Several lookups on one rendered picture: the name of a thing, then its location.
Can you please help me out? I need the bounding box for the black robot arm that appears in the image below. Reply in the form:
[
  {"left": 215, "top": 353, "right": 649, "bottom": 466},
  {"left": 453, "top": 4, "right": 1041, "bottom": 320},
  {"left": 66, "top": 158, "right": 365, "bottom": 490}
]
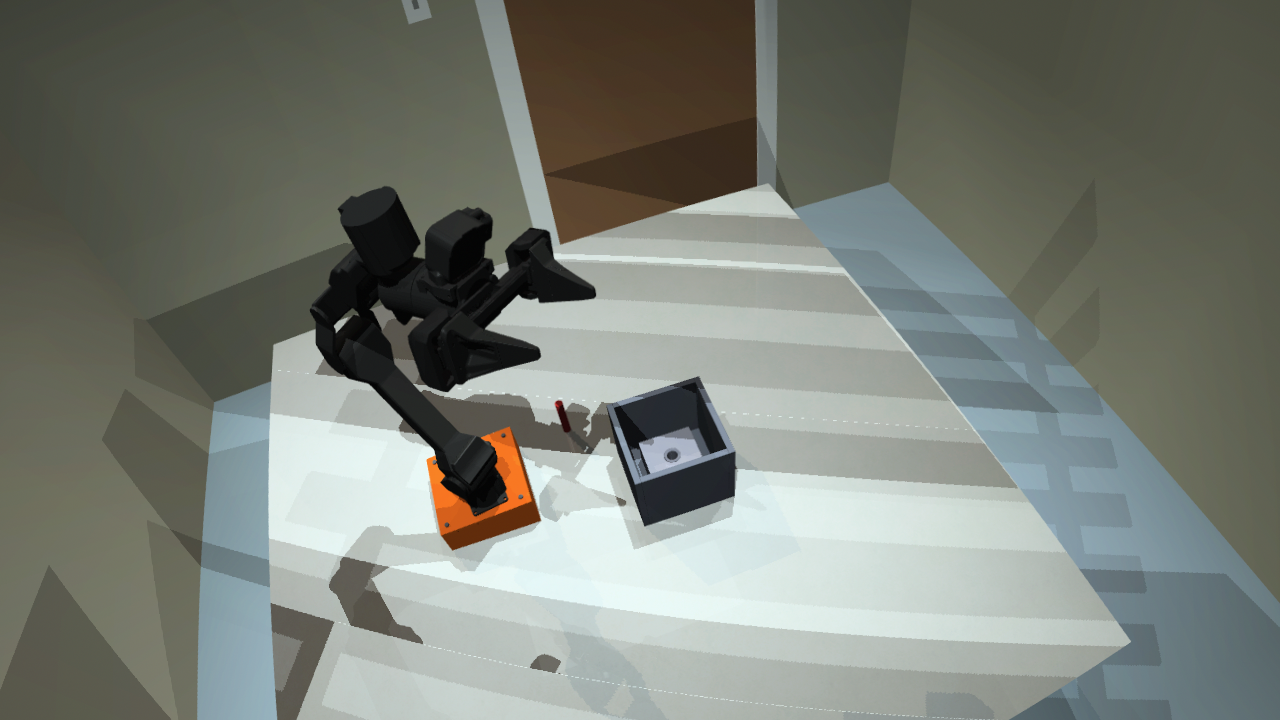
[{"left": 310, "top": 186, "right": 509, "bottom": 518}]

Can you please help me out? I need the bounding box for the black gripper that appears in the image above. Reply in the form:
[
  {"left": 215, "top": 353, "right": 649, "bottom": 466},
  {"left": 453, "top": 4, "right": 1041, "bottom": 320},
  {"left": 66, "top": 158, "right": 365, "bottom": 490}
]
[{"left": 408, "top": 228, "right": 596, "bottom": 392}]

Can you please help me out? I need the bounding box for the dark red peg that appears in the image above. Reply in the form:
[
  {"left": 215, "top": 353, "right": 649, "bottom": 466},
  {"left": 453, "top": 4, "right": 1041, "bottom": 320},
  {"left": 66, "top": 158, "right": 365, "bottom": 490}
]
[{"left": 556, "top": 401, "right": 571, "bottom": 432}]

